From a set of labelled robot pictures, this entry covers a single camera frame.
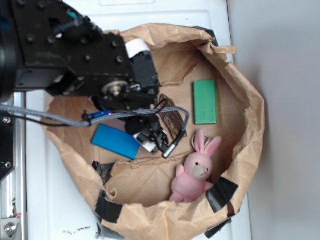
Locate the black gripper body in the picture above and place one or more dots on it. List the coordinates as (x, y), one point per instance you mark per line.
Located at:
(138, 93)

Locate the blue rectangular block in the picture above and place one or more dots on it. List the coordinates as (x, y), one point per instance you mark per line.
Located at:
(116, 141)

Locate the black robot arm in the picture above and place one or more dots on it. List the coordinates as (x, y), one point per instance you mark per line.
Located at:
(48, 45)

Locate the green rectangular block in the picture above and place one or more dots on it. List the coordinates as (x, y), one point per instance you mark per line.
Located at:
(204, 102)

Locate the white paper label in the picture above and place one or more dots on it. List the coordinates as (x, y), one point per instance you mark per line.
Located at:
(135, 47)

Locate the brown bark piece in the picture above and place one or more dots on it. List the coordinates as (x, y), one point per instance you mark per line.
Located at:
(173, 119)

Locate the brown paper bag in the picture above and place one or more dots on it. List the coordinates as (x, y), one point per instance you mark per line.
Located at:
(132, 197)

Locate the pink plush bunny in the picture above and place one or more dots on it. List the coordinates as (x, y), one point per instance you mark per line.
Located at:
(190, 181)

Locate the white plastic bin lid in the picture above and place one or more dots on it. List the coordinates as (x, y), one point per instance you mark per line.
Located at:
(55, 208)

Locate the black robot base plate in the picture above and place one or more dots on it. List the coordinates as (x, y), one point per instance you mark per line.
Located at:
(7, 140)

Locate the aluminium frame rail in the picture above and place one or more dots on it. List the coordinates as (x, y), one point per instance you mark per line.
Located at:
(13, 190)

